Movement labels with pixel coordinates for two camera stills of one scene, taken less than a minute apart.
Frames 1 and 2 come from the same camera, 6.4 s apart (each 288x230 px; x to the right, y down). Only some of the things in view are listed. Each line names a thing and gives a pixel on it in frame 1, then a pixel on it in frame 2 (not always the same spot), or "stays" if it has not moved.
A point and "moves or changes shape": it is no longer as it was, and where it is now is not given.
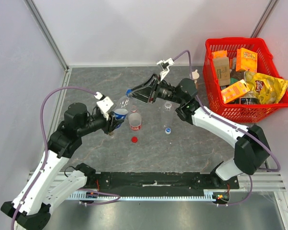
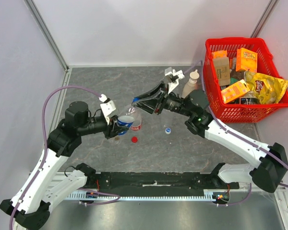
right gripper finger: (142, 95) to (148, 105)
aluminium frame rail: (45, 30) stays
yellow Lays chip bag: (270, 89) stays
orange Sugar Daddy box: (246, 60) stays
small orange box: (218, 53) stays
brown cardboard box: (222, 65) stays
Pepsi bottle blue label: (120, 113) to (124, 124)
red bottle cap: (134, 139) stays
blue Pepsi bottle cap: (128, 91) moves or changes shape
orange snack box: (234, 91) stays
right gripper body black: (153, 90) to (160, 101)
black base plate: (158, 182) stays
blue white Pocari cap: (168, 131) stays
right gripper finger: (148, 83) to (160, 88)
